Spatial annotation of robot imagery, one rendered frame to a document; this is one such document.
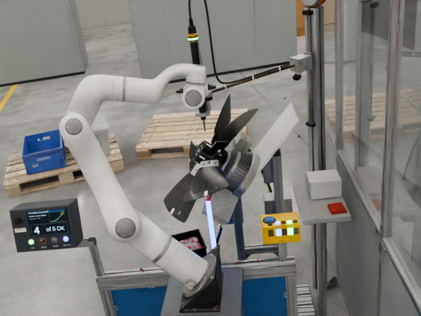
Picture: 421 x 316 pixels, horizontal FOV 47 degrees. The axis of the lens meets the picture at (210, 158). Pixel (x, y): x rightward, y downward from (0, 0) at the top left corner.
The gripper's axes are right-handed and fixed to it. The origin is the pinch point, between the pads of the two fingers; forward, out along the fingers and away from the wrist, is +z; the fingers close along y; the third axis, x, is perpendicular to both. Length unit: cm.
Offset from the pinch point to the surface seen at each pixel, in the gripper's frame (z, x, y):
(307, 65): 45, -1, 56
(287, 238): -18, -65, 31
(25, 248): -20, -56, -80
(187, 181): 27, -50, -12
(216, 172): 10.2, -41.7, 3.4
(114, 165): 280, -103, -111
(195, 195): -1.7, -47.7, -6.9
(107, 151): 289, -89, -118
